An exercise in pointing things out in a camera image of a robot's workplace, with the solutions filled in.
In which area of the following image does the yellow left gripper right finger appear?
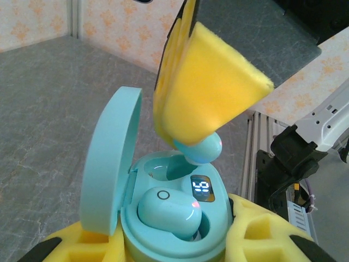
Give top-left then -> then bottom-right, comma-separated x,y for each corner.
222,193 -> 335,262

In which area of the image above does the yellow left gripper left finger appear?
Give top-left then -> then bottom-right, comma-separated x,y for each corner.
17,219 -> 129,262

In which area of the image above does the mint green wireless earbud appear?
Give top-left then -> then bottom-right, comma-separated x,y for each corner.
137,187 -> 203,242
173,132 -> 223,165

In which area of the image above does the mint green earbud charging case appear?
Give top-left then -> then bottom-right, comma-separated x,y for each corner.
81,86 -> 236,262

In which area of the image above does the white vented electronics box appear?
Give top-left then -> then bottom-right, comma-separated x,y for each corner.
285,200 -> 313,236

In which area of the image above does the purple cable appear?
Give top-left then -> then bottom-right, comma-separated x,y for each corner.
304,177 -> 319,213

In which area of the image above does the aluminium profile rail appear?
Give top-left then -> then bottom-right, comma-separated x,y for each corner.
239,111 -> 318,245

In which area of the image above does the aluminium frame post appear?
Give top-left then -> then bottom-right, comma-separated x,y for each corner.
70,0 -> 83,39

